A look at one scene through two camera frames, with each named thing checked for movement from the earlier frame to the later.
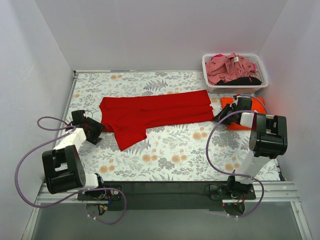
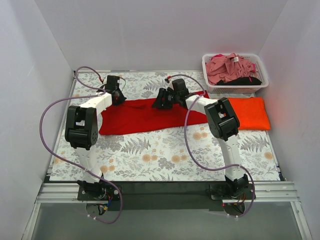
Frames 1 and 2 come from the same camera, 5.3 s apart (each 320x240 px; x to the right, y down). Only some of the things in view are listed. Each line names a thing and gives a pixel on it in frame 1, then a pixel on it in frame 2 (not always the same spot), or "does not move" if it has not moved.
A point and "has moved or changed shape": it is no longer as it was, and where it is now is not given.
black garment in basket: (246, 81) does not move
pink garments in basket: (221, 68) does not move
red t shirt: (128, 116) has moved or changed shape
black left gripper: (95, 129) → (117, 97)
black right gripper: (229, 111) → (163, 99)
